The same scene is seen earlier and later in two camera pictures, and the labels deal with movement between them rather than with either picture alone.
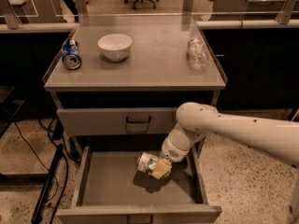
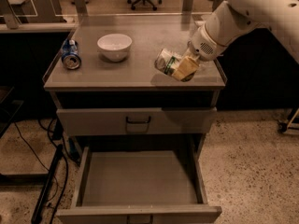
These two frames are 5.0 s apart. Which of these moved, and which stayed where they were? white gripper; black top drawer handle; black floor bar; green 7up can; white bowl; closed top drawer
Moved: white gripper; green 7up can
Stayed: black floor bar; black top drawer handle; white bowl; closed top drawer
